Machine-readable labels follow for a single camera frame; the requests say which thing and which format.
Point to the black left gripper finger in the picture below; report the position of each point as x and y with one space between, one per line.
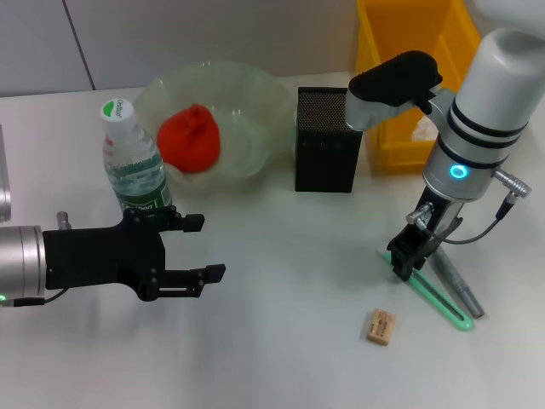
193 222
215 273

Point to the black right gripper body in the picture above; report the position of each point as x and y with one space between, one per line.
443 217

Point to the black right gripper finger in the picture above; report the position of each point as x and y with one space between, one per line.
402 257
422 260

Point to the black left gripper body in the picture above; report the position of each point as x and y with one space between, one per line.
98 255

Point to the green utility knife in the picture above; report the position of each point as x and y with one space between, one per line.
443 304

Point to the grey pen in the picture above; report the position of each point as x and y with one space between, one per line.
462 289

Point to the beige eraser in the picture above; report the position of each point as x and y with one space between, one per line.
380 326

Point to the clear green-label water bottle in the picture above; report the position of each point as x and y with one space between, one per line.
134 170

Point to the white paper ball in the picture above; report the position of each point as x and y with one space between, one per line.
425 128

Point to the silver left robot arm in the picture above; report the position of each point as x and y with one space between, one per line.
21 264

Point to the green glass fruit bowl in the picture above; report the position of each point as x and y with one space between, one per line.
251 128

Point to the black mesh pen holder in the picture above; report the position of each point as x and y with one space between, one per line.
325 166

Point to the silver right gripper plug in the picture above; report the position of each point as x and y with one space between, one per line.
419 213

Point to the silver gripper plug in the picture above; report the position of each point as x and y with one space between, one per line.
419 213
64 220

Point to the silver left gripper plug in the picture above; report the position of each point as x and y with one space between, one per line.
64 220

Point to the yellow plastic bin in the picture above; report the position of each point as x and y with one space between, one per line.
396 145

